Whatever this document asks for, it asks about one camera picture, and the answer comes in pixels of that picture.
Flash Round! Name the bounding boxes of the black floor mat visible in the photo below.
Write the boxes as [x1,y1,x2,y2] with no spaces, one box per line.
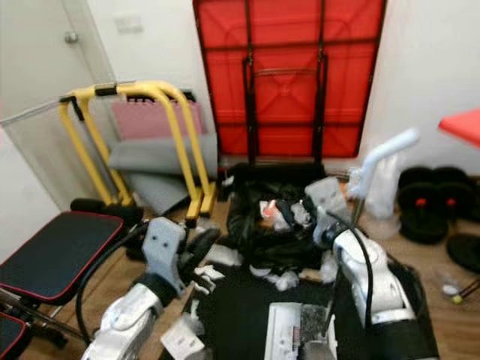
[187,262,421,360]

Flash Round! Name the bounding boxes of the long clear plastic bag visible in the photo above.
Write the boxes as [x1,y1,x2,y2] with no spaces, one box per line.
[206,244,241,267]

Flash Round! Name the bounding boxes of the red white wrapper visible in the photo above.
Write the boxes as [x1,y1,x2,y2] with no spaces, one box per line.
[259,199,282,220]

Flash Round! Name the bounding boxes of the black garbage bag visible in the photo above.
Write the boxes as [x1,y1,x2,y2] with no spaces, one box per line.
[225,184,335,271]

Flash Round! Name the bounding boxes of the black fabric case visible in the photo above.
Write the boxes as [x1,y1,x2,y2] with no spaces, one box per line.
[225,163,327,192]

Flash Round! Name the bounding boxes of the crumpled white tissue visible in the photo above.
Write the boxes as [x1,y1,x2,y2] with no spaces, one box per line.
[272,268,301,293]
[319,255,338,282]

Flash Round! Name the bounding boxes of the white paper tag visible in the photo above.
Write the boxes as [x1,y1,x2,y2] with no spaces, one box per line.
[161,321,205,360]

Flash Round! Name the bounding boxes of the grey rolled mat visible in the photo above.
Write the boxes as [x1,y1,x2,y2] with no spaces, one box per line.
[109,135,218,215]

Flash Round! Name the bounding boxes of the black dumbbell red collar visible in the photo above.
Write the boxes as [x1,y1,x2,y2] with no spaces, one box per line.
[399,180,447,245]
[427,166,480,220]

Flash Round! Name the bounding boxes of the silver robot right leg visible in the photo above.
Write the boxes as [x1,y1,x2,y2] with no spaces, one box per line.
[304,341,337,360]

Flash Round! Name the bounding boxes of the pink foam mat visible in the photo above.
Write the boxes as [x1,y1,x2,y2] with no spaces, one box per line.
[110,100,205,140]

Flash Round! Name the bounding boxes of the large black red-trimmed bench pad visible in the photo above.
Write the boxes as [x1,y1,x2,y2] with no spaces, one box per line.
[0,211,125,307]

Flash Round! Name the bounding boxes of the clear plastic cup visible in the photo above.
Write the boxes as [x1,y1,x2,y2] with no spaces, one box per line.
[439,277,462,299]

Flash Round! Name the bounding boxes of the black weight plate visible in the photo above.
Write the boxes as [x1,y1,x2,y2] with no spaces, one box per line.
[446,234,480,275]

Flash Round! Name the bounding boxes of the red table top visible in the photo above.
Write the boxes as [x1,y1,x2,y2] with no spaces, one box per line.
[439,109,480,149]

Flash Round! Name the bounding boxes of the small black red-trimmed bench pad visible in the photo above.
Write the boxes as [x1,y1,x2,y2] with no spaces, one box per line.
[0,313,31,360]

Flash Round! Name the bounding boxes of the white door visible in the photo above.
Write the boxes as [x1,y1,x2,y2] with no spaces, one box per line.
[0,0,113,215]

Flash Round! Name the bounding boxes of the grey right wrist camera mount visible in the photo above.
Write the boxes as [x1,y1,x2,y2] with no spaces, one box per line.
[304,178,350,226]

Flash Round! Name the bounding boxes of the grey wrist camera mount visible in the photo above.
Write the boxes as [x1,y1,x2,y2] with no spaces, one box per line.
[304,178,350,226]
[142,217,192,290]

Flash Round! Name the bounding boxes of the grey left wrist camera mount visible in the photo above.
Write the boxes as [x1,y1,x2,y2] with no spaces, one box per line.
[142,217,192,290]

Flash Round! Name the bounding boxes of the yellow metal exercise frame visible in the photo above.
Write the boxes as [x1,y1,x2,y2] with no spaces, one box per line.
[58,80,218,220]

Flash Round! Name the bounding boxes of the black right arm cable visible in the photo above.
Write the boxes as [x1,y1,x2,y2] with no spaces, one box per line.
[330,210,377,335]

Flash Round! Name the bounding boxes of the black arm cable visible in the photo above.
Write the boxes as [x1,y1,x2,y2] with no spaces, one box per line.
[330,210,377,335]
[75,225,147,346]

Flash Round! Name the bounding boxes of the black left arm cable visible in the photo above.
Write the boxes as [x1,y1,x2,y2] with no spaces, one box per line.
[75,225,147,346]

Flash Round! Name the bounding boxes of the red folded table dark frame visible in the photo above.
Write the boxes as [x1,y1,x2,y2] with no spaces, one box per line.
[193,0,389,160]

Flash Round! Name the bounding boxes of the white light switch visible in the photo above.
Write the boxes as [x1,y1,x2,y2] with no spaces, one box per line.
[114,13,145,33]

